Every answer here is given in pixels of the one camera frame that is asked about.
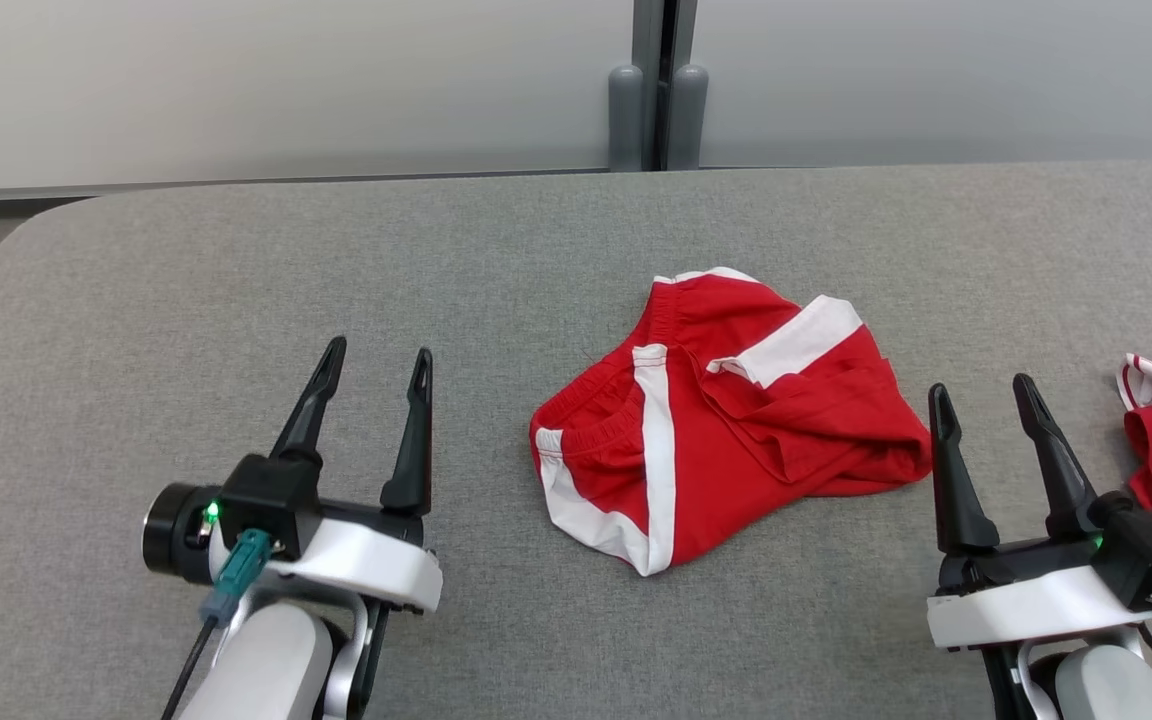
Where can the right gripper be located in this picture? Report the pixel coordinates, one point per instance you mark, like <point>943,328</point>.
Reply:
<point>1026,605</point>

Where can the grey partition base rail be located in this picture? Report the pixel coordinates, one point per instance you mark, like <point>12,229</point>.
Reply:
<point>236,184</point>

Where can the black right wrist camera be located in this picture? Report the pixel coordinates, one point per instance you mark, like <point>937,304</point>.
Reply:
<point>1146,550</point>

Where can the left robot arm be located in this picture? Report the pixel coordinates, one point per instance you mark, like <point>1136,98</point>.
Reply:
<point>266,670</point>

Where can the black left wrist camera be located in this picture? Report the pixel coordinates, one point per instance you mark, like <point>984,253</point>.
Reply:
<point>271,500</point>

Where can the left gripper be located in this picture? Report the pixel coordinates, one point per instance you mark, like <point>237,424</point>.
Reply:
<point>366,565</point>

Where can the grey vertical partition post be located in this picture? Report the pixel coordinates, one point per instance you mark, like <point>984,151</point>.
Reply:
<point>626,110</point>
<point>688,110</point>

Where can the red shorts white stripes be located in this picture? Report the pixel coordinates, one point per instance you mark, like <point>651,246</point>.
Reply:
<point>736,440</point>

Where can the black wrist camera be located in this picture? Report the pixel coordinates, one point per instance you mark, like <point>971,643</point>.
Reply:
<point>1146,550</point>
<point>271,500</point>

